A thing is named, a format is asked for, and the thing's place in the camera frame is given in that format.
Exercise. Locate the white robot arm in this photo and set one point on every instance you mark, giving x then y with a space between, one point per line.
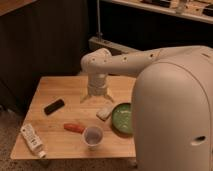
171 103

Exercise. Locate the white tube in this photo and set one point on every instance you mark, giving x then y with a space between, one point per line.
32 140

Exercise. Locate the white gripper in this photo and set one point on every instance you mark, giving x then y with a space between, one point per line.
97 86

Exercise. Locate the green plate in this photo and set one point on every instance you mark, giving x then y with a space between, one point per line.
121 118

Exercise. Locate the black remote control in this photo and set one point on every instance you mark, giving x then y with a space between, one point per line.
51 108

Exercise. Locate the wooden table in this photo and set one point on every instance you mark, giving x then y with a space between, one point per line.
62 144

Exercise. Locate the metal pole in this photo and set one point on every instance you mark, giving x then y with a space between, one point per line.
99 33

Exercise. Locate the red pepper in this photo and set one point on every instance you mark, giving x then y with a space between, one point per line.
74 128

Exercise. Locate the white sponge block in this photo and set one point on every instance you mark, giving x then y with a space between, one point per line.
104 113

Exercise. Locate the background shelf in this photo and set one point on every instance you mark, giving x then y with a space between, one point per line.
197 10

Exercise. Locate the white ceramic cup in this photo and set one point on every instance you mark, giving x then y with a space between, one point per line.
92 136

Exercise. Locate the grey metal beam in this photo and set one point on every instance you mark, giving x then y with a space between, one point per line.
114 48

